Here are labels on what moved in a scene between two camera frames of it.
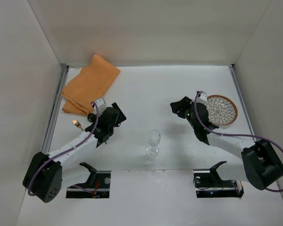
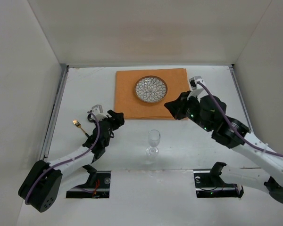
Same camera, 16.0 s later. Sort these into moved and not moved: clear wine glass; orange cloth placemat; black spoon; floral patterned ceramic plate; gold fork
Moved: orange cloth placemat; floral patterned ceramic plate
Not moved: clear wine glass; gold fork; black spoon
